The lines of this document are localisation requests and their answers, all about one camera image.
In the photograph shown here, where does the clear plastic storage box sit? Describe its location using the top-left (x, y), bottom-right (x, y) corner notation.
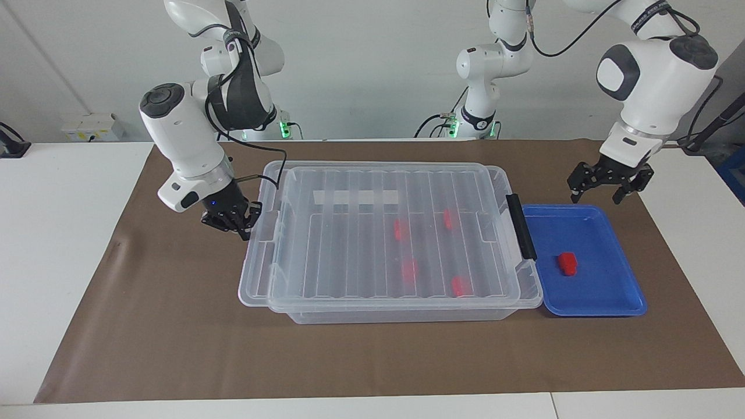
top-left (269, 164), bottom-right (543, 325)

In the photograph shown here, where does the black base cable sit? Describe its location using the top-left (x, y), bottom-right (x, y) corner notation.
top-left (414, 111), bottom-right (463, 139)

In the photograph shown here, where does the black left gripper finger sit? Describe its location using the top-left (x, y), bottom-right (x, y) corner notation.
top-left (612, 168), bottom-right (654, 205)
top-left (569, 163), bottom-right (600, 204)

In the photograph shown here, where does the white tape strip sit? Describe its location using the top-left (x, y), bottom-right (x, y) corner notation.
top-left (313, 190), bottom-right (400, 205)

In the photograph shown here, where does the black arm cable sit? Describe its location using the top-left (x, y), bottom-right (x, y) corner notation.
top-left (204, 35), bottom-right (287, 188)
top-left (526, 0), bottom-right (723, 146)

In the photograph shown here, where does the brown paper table mat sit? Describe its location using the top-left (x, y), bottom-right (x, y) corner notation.
top-left (34, 139), bottom-right (745, 404)

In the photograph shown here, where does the blue crate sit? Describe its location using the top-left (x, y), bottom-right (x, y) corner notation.
top-left (715, 145), bottom-right (745, 205)

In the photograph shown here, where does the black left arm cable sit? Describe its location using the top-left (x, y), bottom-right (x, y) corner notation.
top-left (526, 0), bottom-right (723, 146)

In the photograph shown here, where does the black box latch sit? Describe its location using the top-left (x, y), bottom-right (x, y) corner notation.
top-left (505, 193), bottom-right (538, 261)

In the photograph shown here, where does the black stand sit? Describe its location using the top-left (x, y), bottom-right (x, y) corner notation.
top-left (677, 93), bottom-right (745, 154)

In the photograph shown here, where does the black table clamp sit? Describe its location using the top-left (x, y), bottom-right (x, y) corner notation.
top-left (0, 121), bottom-right (31, 159)

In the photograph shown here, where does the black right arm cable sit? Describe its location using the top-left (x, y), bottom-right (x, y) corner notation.
top-left (204, 35), bottom-right (287, 188)

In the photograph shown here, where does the clear plastic box lid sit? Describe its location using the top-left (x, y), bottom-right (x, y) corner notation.
top-left (237, 161), bottom-right (523, 310)

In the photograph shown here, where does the blue plastic tray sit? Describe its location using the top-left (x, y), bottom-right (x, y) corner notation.
top-left (521, 204), bottom-right (648, 317)

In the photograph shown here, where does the white power strip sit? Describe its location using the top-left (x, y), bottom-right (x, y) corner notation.
top-left (61, 113), bottom-right (126, 142)

